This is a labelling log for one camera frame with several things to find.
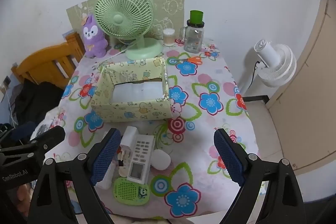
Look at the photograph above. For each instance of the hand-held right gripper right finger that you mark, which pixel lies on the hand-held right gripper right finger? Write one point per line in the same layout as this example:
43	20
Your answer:
228	158

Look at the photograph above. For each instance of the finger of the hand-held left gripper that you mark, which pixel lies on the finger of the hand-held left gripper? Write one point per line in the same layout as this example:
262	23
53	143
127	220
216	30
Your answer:
52	136

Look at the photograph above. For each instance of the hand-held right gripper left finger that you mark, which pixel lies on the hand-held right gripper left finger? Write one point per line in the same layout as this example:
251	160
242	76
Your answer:
105	158

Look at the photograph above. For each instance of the white charger plug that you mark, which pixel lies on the white charger plug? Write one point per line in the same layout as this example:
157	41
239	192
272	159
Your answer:
130	137

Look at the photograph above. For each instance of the white remote control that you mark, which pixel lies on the white remote control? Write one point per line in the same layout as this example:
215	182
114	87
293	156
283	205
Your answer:
140	155

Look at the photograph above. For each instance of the green panda speaker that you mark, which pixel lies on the green panda speaker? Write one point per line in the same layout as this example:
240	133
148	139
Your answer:
128	191

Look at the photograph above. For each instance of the cartoon printed storage box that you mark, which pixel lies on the cartoon printed storage box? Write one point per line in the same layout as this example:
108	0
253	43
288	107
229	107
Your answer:
136	109

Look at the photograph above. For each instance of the person's left hand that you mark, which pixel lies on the person's left hand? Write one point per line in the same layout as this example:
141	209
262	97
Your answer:
21	197

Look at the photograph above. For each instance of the white tower printed bag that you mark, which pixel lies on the white tower printed bag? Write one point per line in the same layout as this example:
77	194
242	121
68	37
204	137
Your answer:
50	124

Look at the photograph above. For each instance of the small red white object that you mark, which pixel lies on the small red white object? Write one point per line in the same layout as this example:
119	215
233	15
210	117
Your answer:
122	154

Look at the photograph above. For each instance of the small white bottle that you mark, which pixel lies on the small white bottle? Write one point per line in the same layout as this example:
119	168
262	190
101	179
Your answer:
107	182

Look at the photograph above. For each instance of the black bag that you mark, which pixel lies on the black bag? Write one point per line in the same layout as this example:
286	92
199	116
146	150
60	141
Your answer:
36	103

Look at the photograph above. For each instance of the floral tablecloth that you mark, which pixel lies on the floral tablecloth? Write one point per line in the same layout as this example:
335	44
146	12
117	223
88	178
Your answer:
204	119

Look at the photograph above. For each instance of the small white round container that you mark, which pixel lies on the small white round container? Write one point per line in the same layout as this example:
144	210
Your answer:
161	159

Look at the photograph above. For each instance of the wooden chair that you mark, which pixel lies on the wooden chair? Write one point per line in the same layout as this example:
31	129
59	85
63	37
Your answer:
44	61

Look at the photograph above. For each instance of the light blue paper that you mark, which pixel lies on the light blue paper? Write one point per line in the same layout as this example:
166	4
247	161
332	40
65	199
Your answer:
67	33

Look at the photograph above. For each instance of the purple plush toy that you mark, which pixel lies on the purple plush toy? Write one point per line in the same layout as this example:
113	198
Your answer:
92	40

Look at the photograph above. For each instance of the white standing fan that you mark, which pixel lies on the white standing fan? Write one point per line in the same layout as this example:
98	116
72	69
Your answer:
278	64

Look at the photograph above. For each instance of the beige cabinet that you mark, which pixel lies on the beige cabinet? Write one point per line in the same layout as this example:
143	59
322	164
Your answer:
309	82

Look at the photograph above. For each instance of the glass mug jar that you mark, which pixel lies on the glass mug jar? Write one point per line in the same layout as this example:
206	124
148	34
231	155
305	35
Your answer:
193	39

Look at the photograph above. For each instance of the clear cotton swab jar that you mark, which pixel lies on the clear cotton swab jar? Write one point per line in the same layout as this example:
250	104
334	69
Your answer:
169	39

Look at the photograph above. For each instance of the green desk fan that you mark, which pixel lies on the green desk fan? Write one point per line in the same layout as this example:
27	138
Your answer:
123	19

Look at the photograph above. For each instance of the green plastic cup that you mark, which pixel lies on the green plastic cup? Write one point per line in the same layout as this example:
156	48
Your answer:
197	16

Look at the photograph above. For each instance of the green cartoon printed board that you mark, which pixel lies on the green cartoon printed board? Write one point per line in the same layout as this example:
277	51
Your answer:
170	6

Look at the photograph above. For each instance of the wall socket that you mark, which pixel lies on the wall socket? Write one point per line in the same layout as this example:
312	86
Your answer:
6	82

